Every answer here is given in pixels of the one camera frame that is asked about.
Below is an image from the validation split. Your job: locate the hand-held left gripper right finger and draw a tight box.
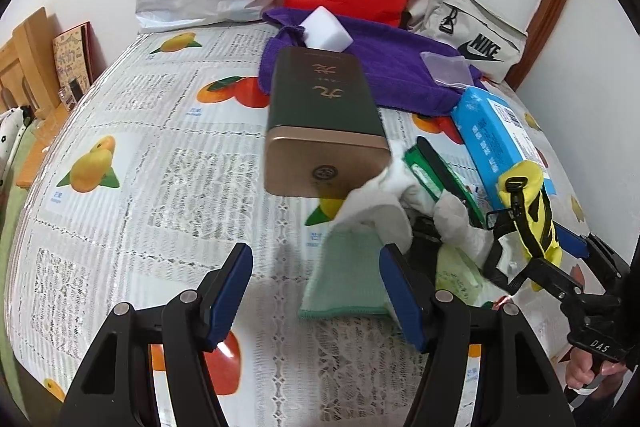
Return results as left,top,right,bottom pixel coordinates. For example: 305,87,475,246
379,244,573,427

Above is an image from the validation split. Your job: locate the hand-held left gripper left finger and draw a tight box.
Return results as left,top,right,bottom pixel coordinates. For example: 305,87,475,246
59,243,254,427

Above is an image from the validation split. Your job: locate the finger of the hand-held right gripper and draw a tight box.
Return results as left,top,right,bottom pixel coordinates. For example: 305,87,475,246
552,222,626,280
510,257,588,308

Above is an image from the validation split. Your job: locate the light green packet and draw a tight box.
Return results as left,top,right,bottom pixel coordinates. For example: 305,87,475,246
434,247,483,305

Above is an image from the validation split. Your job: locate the green microfibre cloth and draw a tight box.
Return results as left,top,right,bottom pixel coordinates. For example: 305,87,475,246
299,227,408,320

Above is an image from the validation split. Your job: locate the person's right hand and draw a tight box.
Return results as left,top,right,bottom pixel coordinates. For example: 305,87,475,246
565,347,626,390

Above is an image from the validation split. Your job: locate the blue tissue pack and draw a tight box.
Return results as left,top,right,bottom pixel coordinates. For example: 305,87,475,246
451,86,558,208

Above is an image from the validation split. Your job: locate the green foil packet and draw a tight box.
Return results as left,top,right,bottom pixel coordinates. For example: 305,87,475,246
402,137,488,228

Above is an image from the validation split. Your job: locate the fruit print tablecloth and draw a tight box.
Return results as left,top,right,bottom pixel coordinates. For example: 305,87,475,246
2,24,608,427

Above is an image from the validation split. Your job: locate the clear small plastic bag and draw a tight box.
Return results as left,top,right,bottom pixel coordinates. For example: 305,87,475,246
419,51,473,88

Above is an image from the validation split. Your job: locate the dark green gold tin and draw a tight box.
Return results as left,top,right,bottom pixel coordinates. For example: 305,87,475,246
263,47,392,200

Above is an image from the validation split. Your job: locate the grey waist bag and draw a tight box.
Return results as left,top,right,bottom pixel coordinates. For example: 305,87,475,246
400,0,530,84

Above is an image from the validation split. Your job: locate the purple towel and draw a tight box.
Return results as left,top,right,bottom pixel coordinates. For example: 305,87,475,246
258,6,486,118

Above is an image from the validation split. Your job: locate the brown patterned book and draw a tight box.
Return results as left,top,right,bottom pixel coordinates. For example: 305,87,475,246
52,22,96,108

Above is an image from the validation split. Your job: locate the white sponge block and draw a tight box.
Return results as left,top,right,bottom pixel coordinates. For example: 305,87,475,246
299,6,353,54

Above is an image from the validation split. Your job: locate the wooden chair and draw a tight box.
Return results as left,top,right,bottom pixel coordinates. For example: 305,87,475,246
0,7,63,118

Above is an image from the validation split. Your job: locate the wooden door frame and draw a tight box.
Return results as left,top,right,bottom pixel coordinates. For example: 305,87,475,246
502,0,582,90

